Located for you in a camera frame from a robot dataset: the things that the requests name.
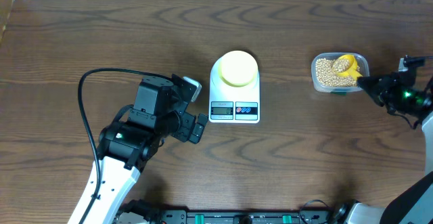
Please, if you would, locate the clear plastic container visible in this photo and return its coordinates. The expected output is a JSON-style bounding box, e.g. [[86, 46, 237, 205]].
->
[[311, 52, 361, 93]]

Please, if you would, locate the white digital kitchen scale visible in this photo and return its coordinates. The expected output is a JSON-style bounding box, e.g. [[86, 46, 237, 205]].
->
[[208, 58, 260, 124]]

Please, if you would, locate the right black cable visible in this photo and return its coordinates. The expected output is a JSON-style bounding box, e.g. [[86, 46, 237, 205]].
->
[[392, 55, 433, 130]]

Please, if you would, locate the pale yellow bowl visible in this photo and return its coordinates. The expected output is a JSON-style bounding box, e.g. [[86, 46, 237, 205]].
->
[[217, 51, 258, 87]]

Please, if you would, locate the pile of soybeans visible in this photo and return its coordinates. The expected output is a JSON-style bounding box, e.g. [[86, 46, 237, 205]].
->
[[316, 58, 357, 87]]

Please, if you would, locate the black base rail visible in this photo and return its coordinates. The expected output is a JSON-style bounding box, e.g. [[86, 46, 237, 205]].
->
[[111, 200, 339, 224]]

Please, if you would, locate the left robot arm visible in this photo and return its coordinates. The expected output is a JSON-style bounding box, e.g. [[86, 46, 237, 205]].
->
[[69, 75, 208, 223]]

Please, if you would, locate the yellow measuring scoop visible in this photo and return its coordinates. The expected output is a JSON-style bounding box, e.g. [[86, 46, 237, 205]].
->
[[332, 54, 363, 81]]

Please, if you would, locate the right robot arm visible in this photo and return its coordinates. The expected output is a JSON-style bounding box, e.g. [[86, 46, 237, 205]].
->
[[358, 72, 432, 223]]

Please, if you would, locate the left black cable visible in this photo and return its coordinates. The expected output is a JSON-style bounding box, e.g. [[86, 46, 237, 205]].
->
[[77, 68, 173, 224]]

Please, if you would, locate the black cable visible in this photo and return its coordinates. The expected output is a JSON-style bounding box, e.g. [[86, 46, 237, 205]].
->
[[77, 68, 173, 224], [392, 55, 433, 130]]

